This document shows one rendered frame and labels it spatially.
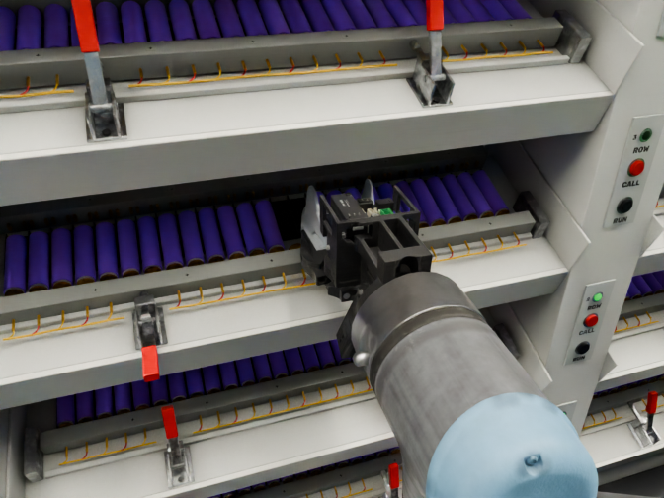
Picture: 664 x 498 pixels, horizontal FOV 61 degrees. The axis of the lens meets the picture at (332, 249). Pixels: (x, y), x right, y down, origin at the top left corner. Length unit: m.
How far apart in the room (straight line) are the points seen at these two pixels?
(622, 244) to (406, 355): 0.41
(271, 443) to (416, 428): 0.38
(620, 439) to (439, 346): 0.74
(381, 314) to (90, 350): 0.29
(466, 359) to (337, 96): 0.26
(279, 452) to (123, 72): 0.44
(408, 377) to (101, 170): 0.27
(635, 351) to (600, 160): 0.36
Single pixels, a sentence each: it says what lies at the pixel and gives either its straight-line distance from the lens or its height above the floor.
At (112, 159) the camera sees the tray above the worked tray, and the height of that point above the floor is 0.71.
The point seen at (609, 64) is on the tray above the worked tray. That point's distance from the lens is 0.61.
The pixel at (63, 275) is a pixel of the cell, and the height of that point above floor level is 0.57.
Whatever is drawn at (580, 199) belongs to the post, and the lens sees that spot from 0.65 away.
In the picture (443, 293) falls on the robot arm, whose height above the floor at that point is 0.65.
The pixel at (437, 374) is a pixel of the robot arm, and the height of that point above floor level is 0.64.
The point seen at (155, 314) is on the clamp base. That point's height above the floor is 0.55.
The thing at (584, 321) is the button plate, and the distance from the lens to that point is 0.75.
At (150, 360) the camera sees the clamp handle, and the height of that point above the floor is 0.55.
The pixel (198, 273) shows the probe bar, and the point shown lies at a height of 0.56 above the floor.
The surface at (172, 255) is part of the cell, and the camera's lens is 0.58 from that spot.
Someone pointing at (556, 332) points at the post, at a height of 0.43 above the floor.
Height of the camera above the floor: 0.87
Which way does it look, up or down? 31 degrees down
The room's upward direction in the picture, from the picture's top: straight up
